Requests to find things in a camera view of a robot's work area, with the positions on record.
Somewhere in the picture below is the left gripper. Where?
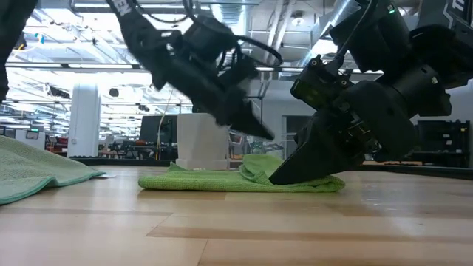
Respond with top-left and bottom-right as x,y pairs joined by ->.
164,36 -> 276,141

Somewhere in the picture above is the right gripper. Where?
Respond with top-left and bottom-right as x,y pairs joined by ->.
268,79 -> 421,186

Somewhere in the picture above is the bright green microfiber towel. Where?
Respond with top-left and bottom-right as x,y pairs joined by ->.
137,153 -> 347,194

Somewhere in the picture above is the pale green microfiber towel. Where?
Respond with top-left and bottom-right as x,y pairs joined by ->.
0,134 -> 116,206

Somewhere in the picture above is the white hexagonal plant pot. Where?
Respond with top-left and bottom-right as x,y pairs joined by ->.
174,112 -> 231,171

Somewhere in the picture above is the black background monitor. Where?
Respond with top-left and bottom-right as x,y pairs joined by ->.
139,115 -> 179,161

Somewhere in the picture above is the black storage shelf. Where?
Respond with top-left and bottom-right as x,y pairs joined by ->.
412,119 -> 472,168

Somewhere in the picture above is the white room column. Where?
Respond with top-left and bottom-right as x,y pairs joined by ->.
67,82 -> 102,159

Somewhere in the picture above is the red tool cart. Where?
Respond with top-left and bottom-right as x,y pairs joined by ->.
44,136 -> 69,158

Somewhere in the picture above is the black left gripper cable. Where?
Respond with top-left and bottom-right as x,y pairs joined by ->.
217,35 -> 284,77

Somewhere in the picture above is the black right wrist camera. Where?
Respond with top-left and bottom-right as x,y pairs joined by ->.
290,54 -> 354,112

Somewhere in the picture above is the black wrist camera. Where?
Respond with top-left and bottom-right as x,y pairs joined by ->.
290,54 -> 354,112
183,15 -> 239,58

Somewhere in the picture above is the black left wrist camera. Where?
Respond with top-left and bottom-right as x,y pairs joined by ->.
183,15 -> 239,58

